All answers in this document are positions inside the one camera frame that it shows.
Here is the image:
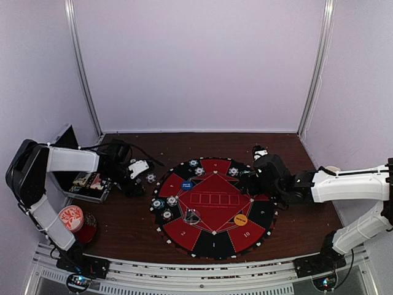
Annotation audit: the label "aluminium frame post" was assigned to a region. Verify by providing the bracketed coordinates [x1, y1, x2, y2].
[64, 0, 103, 138]
[297, 0, 336, 140]

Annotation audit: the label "red black chips seat three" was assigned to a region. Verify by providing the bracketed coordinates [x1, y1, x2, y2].
[161, 210, 173, 221]

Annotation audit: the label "dark red round lid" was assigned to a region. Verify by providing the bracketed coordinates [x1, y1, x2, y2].
[74, 212, 97, 245]

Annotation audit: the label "patterned paper cup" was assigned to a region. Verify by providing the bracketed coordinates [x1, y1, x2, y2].
[325, 166, 341, 172]

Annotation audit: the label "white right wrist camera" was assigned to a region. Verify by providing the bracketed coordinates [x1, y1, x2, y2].
[252, 144, 268, 161]

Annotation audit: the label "orange big blind button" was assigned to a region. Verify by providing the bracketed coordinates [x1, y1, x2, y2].
[233, 214, 248, 226]

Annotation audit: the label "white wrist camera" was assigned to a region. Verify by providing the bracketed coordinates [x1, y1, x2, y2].
[252, 144, 268, 161]
[128, 160, 154, 179]

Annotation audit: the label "black gold card box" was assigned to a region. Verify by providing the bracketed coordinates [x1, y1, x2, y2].
[72, 172, 91, 187]

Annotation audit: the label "right aluminium frame post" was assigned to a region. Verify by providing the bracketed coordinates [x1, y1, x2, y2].
[297, 0, 336, 140]

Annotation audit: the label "left aluminium frame post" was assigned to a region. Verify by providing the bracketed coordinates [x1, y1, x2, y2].
[64, 0, 103, 138]

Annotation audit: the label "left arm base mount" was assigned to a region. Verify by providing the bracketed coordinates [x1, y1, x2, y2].
[56, 245, 110, 279]

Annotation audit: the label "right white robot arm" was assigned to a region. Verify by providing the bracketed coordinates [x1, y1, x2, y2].
[240, 154, 392, 272]

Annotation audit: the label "front aluminium rail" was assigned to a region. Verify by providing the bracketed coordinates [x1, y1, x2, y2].
[23, 241, 380, 295]

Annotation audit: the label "red floral round tin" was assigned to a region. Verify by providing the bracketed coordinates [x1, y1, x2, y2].
[58, 205, 84, 234]

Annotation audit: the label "aluminium poker case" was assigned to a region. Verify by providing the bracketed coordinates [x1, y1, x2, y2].
[50, 124, 113, 203]

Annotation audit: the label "blue small blind button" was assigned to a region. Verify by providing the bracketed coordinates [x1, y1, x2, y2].
[181, 181, 193, 191]

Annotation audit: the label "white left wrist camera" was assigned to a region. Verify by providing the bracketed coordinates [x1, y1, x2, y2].
[128, 160, 154, 179]

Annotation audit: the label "white grey chip stack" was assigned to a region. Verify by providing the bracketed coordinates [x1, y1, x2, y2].
[146, 173, 157, 183]

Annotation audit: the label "round red black poker mat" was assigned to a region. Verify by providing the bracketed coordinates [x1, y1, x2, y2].
[150, 157, 278, 260]

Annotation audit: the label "white chips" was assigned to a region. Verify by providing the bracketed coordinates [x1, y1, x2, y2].
[195, 167, 204, 176]
[166, 196, 178, 207]
[228, 167, 239, 177]

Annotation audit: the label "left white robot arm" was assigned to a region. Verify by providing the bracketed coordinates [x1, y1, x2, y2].
[6, 139, 150, 273]

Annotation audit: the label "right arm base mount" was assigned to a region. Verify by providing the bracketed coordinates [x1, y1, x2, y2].
[293, 255, 346, 278]

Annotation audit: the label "red gold card box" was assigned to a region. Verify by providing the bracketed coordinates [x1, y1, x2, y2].
[90, 174, 106, 191]

